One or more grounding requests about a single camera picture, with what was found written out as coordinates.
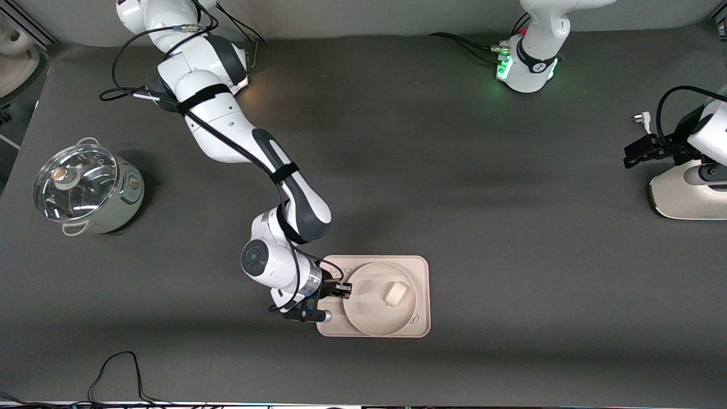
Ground round beige plate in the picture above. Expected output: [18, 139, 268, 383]
[342, 262, 420, 336]

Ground beige rectangular printed tray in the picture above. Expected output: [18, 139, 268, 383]
[316, 255, 431, 338]

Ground cream white toaster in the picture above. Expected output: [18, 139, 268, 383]
[649, 159, 727, 220]

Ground pale green electric pot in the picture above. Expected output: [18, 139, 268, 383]
[61, 137, 145, 236]

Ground glass pot lid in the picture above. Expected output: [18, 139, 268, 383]
[32, 144, 118, 222]

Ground beige round stand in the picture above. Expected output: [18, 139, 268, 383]
[0, 14, 41, 98]

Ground thin black table cable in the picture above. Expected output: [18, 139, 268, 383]
[88, 351, 171, 407]

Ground black left arm base cable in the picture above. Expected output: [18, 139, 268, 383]
[429, 32, 505, 64]

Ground black right arm base cables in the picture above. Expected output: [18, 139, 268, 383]
[219, 5, 266, 64]

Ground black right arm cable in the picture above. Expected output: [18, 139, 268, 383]
[99, 17, 345, 313]

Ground aluminium frame rail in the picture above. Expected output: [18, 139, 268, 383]
[11, 6, 57, 46]

